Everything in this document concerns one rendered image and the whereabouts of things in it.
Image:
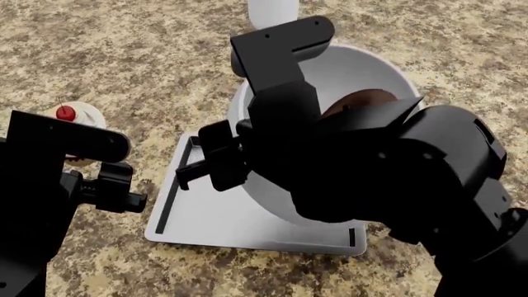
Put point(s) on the frosted cupcake with cherry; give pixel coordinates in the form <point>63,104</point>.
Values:
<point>84,114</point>

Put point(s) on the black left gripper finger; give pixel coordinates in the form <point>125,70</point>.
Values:
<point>117,188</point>
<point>72,185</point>

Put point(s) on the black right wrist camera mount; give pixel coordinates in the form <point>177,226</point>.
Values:
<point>272,58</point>

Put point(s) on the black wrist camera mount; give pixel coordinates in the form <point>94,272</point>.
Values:
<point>62,139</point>
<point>272,58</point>

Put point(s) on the white rectangular tray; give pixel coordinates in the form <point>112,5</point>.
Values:
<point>222,222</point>

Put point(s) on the white bowl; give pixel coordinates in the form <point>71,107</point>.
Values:
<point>363,74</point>

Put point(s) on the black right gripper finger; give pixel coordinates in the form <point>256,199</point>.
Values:
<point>216,136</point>
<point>226,171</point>

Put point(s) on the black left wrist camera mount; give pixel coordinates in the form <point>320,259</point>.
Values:
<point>62,139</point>

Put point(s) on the chocolate donut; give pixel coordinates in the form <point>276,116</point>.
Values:
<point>363,99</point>

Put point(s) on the white cylindrical cup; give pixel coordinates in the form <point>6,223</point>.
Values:
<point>274,12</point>

